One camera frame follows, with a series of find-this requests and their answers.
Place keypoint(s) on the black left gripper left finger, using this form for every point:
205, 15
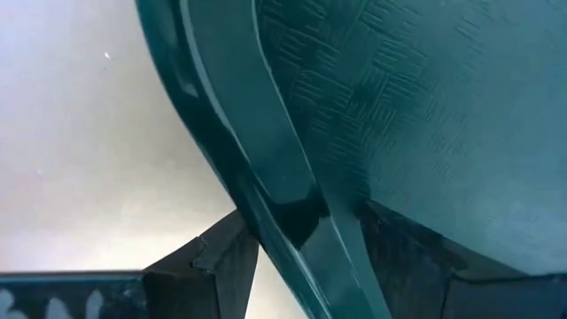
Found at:
199, 283

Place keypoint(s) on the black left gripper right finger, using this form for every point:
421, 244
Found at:
412, 274

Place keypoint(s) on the dark green plastic tray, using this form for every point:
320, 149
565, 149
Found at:
398, 111

